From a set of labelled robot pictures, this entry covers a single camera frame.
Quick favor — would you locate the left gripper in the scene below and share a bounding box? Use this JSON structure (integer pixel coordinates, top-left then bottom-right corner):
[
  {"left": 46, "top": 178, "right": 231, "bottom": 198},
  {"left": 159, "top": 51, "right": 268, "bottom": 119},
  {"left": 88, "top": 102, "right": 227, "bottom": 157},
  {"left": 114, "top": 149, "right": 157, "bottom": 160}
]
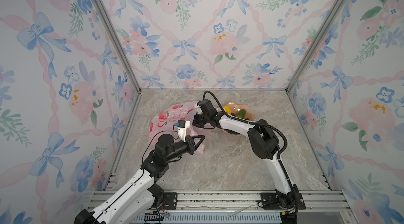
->
[{"left": 165, "top": 135, "right": 204, "bottom": 163}]

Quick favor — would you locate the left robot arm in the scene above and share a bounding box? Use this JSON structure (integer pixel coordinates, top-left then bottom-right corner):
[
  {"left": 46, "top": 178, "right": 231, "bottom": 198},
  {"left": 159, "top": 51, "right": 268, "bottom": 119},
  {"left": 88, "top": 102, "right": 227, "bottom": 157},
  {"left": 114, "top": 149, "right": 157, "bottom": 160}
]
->
[{"left": 74, "top": 134, "right": 205, "bottom": 224}]

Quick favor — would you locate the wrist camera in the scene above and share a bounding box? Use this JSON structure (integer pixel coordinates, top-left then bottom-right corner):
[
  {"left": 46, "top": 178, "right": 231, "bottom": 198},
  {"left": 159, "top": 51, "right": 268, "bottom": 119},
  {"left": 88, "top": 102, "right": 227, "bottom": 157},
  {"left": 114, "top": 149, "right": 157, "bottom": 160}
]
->
[
  {"left": 195, "top": 103, "right": 203, "bottom": 115},
  {"left": 175, "top": 120, "right": 190, "bottom": 142}
]

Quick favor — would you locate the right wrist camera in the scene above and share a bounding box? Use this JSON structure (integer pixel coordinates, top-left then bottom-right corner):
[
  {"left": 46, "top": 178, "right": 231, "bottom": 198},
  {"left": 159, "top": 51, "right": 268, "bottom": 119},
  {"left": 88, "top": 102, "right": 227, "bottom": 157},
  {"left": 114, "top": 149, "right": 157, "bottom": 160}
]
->
[{"left": 195, "top": 103, "right": 203, "bottom": 115}]

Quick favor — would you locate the pink fruit plate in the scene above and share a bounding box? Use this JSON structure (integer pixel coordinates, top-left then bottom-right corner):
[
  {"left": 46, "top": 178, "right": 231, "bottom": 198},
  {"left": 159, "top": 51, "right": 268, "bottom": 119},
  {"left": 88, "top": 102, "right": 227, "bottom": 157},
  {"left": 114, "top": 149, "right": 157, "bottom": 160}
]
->
[{"left": 219, "top": 102, "right": 256, "bottom": 137}]

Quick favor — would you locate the corner aluminium post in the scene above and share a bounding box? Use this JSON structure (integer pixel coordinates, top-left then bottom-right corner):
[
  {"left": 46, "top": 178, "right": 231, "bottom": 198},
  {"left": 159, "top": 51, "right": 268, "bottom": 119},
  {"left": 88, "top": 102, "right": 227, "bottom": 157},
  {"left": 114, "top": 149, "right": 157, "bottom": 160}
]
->
[
  {"left": 92, "top": 0, "right": 141, "bottom": 95},
  {"left": 285, "top": 0, "right": 348, "bottom": 95}
]

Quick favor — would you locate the left corner aluminium post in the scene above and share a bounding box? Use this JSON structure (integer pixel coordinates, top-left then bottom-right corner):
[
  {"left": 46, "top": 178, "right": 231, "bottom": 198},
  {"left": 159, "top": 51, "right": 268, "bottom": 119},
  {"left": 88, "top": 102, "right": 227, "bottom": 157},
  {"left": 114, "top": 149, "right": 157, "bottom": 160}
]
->
[{"left": 92, "top": 0, "right": 141, "bottom": 95}]

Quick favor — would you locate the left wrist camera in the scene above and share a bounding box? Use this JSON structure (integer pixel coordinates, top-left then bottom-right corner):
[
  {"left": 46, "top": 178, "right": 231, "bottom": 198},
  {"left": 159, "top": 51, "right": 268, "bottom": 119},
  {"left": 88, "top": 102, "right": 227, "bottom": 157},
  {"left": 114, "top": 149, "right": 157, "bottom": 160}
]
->
[{"left": 175, "top": 120, "right": 190, "bottom": 142}]

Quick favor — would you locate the pink plastic bag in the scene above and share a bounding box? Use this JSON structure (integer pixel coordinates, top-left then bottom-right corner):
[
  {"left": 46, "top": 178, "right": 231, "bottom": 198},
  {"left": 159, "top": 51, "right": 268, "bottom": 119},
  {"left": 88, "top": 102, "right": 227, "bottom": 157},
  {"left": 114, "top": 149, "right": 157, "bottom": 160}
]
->
[{"left": 148, "top": 102, "right": 204, "bottom": 147}]

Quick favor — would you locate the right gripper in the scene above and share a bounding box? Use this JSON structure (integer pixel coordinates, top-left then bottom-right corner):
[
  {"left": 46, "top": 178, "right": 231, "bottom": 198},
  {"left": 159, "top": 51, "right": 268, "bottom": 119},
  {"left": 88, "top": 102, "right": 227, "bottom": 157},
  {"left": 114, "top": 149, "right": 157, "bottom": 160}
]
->
[{"left": 182, "top": 110, "right": 210, "bottom": 127}]

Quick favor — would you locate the right corner aluminium post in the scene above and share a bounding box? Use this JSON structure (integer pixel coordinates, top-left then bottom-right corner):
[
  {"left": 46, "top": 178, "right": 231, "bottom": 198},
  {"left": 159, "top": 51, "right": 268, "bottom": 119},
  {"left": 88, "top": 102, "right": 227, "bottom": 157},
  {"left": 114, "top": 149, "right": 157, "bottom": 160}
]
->
[{"left": 285, "top": 0, "right": 348, "bottom": 95}]

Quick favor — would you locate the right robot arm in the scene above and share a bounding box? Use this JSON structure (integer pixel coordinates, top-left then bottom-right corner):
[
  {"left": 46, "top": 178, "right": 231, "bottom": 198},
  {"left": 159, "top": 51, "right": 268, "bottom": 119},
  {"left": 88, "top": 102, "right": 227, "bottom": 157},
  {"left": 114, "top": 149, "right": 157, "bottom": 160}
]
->
[{"left": 193, "top": 99, "right": 306, "bottom": 214}]

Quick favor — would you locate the yellow bell pepper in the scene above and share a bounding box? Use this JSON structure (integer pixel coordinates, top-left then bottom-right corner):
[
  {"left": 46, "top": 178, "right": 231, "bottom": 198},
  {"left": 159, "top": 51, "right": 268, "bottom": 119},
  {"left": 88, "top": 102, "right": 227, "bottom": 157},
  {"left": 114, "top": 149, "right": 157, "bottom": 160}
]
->
[{"left": 223, "top": 106, "right": 231, "bottom": 114}]

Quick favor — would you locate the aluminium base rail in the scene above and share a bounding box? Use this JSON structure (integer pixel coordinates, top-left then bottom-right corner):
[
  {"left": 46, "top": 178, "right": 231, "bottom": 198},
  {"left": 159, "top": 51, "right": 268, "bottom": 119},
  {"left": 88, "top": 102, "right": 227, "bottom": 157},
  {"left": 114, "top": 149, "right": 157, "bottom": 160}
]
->
[{"left": 83, "top": 190, "right": 357, "bottom": 224}]

